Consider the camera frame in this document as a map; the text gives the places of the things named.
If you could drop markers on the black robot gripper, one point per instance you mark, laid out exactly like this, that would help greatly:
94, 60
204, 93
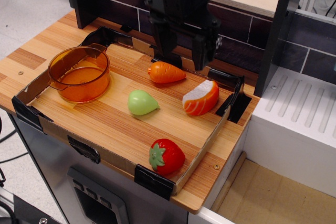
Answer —
190, 18

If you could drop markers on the salmon sushi toy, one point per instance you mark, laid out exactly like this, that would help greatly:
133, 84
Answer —
201, 99

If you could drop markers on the orange transparent plastic pot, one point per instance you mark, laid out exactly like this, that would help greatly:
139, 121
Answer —
80, 74

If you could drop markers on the cardboard fence with black tape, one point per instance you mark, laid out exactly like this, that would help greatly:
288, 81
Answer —
105, 131

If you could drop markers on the orange toy carrot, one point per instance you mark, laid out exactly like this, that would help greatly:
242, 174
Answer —
162, 72

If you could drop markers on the green toy pear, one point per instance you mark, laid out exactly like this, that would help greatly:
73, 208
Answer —
141, 103

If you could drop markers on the red toy strawberry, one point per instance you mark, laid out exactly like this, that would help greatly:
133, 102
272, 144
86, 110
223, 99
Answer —
165, 156

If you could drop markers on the white toy sink drainboard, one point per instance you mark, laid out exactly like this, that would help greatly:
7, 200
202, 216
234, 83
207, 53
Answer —
292, 130

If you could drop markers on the grey toy oven front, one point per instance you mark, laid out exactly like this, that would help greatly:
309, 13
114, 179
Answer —
98, 204

